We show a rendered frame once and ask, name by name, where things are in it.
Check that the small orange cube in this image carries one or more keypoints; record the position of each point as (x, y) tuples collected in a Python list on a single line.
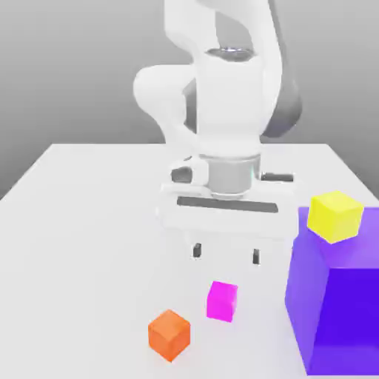
[(168, 334)]

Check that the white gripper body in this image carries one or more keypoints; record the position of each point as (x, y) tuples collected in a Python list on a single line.
[(225, 222)]

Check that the small magenta cube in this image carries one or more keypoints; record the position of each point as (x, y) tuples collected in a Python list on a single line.
[(222, 302)]

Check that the small yellow cube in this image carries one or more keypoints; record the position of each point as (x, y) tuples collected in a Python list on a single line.
[(334, 216)]

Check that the large purple box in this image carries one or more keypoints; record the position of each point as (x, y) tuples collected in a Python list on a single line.
[(340, 311)]

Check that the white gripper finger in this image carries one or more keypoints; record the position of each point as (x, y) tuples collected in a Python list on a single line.
[(196, 250), (256, 256)]

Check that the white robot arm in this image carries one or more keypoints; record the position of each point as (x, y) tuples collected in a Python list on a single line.
[(228, 106)]

